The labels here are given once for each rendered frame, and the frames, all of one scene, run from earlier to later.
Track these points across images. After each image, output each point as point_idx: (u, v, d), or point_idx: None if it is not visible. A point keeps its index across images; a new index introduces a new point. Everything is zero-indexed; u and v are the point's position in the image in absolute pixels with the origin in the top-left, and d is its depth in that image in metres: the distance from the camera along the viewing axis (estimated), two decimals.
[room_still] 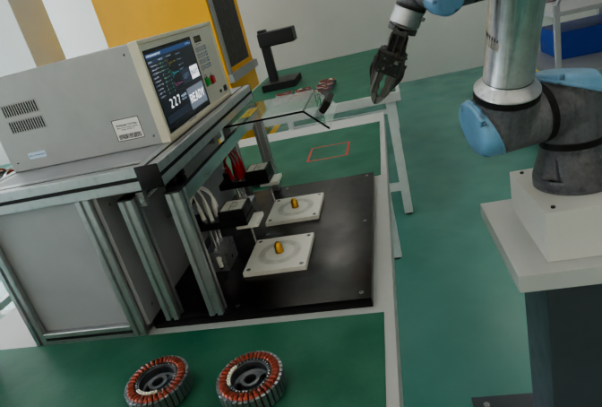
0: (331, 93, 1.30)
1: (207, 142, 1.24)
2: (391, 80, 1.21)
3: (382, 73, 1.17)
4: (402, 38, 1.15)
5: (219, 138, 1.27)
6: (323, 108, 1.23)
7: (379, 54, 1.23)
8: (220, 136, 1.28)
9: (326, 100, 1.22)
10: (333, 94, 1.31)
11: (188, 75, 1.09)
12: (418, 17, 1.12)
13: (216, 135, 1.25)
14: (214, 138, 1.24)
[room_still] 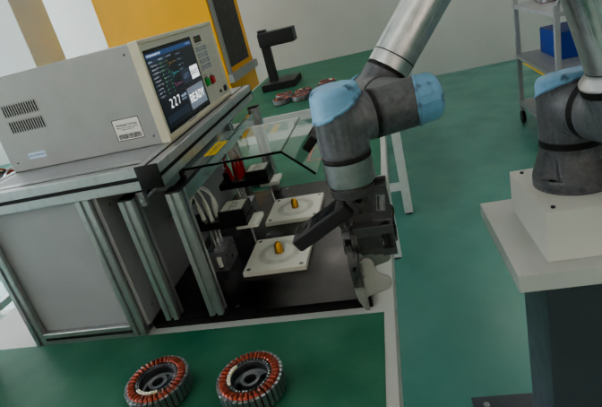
0: None
1: (159, 189, 0.97)
2: None
3: None
4: None
5: (176, 182, 1.00)
6: (309, 146, 0.95)
7: (345, 246, 0.73)
8: (179, 179, 1.01)
9: (312, 136, 0.95)
10: None
11: (188, 75, 1.09)
12: None
13: (172, 179, 0.98)
14: (168, 184, 0.97)
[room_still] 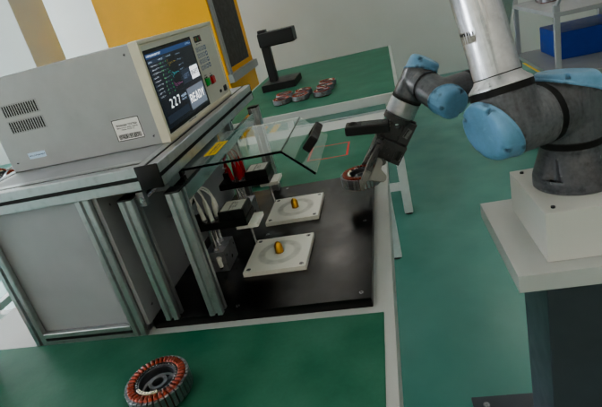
0: (319, 124, 1.03)
1: (159, 189, 0.97)
2: None
3: None
4: None
5: (176, 182, 1.00)
6: (309, 146, 0.95)
7: (374, 145, 1.20)
8: (179, 179, 1.01)
9: (312, 136, 0.95)
10: (322, 125, 1.04)
11: (188, 75, 1.09)
12: (412, 104, 1.21)
13: (172, 179, 0.98)
14: (168, 184, 0.97)
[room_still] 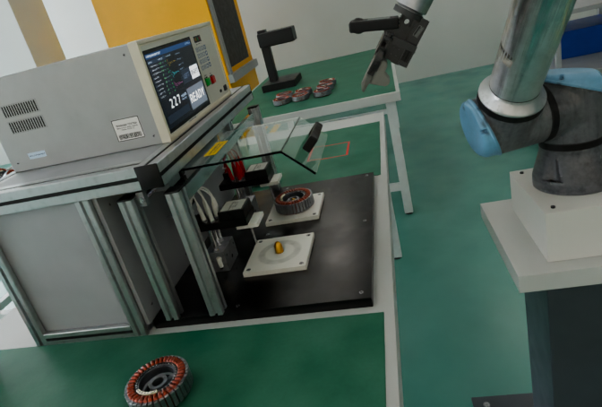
0: (319, 124, 1.03)
1: (159, 189, 0.97)
2: None
3: None
4: None
5: (176, 182, 1.00)
6: (309, 146, 0.95)
7: (381, 43, 1.08)
8: (179, 179, 1.01)
9: (312, 136, 0.95)
10: (322, 125, 1.04)
11: (188, 75, 1.09)
12: None
13: (172, 179, 0.98)
14: (168, 184, 0.97)
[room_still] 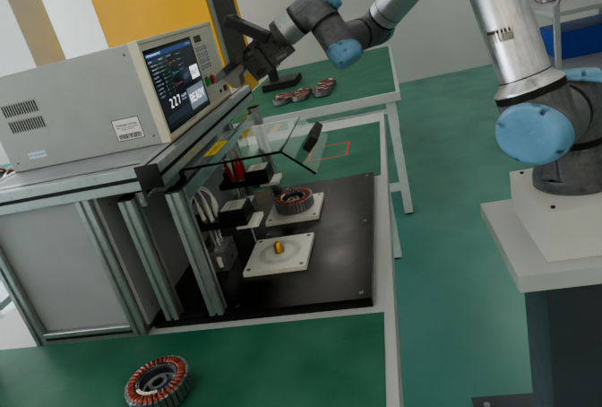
0: (319, 124, 1.03)
1: (159, 189, 0.97)
2: (246, 68, 1.19)
3: None
4: None
5: (176, 182, 1.00)
6: (309, 146, 0.95)
7: (245, 49, 1.12)
8: (179, 179, 1.01)
9: (312, 136, 0.95)
10: (322, 125, 1.04)
11: (188, 75, 1.09)
12: (301, 31, 1.14)
13: (172, 179, 0.98)
14: (168, 184, 0.97)
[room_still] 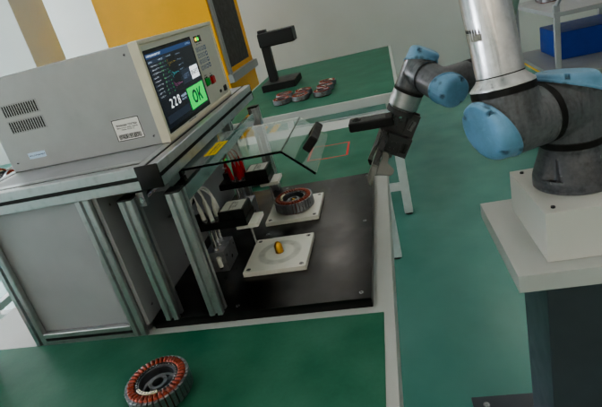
0: (319, 124, 1.03)
1: (159, 189, 0.97)
2: None
3: None
4: None
5: (176, 182, 1.00)
6: (309, 146, 0.95)
7: (379, 140, 1.20)
8: (179, 179, 1.01)
9: (312, 136, 0.95)
10: (322, 125, 1.04)
11: (188, 75, 1.09)
12: (415, 96, 1.20)
13: (172, 179, 0.98)
14: (168, 184, 0.97)
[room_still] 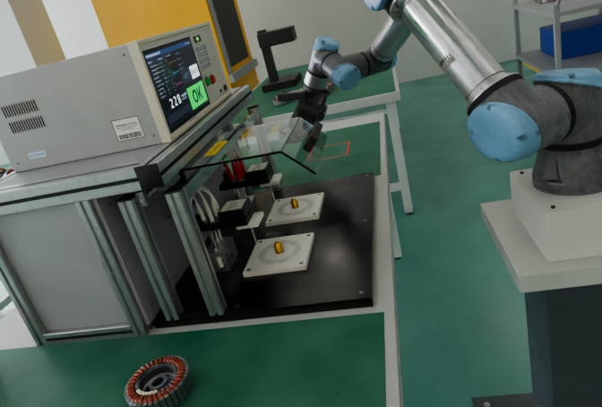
0: (319, 124, 1.03)
1: (159, 189, 0.97)
2: None
3: None
4: None
5: (176, 182, 1.00)
6: (309, 146, 0.95)
7: (296, 109, 1.54)
8: (179, 179, 1.01)
9: (312, 136, 0.95)
10: (322, 125, 1.04)
11: (188, 75, 1.09)
12: None
13: (172, 179, 0.98)
14: (168, 184, 0.97)
